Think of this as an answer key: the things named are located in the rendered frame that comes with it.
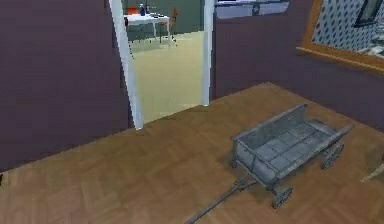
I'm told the white table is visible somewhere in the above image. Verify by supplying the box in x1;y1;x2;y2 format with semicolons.
124;12;172;50

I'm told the grey wooden toy wagon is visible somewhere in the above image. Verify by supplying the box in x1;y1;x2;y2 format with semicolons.
184;103;355;224

